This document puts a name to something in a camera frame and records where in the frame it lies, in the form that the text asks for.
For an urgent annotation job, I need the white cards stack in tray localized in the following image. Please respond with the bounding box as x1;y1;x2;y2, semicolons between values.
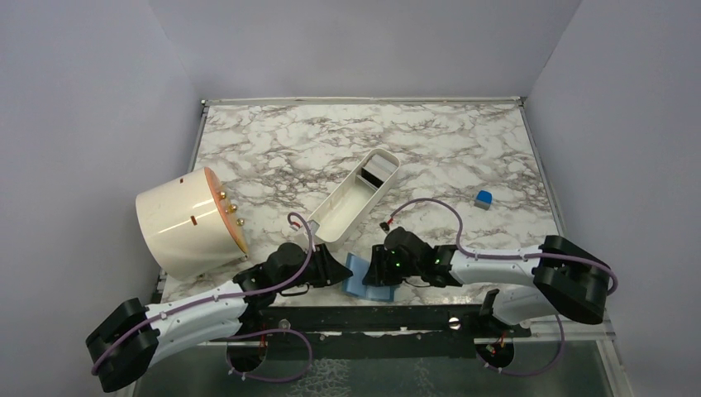
363;154;398;182

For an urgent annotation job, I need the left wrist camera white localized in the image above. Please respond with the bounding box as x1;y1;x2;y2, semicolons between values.
307;220;320;236

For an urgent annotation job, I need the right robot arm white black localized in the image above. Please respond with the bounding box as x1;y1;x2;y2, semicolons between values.
362;227;618;337

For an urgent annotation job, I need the black front mounting rail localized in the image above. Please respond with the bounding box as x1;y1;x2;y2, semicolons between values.
227;304;531;366

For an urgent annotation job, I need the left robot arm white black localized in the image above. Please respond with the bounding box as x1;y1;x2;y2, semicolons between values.
86;242;353;393

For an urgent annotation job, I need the blue leather card holder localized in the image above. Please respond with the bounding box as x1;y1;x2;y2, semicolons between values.
341;251;397;303

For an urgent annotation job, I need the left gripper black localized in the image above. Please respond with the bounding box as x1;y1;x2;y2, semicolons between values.
275;244;353;293

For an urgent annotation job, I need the cream cylindrical container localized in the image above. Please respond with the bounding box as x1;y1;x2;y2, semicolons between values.
136;167;250;280

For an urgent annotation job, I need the white oblong plastic tray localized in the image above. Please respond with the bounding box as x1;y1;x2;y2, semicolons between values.
309;148;401;246

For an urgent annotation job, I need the black credit card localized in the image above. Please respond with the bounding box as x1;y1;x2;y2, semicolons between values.
356;168;384;190

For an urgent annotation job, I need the purple cable loop below rail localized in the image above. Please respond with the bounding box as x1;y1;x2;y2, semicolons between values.
225;328;314;384

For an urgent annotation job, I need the small blue grey block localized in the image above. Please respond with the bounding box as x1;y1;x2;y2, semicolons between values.
474;190;493;210

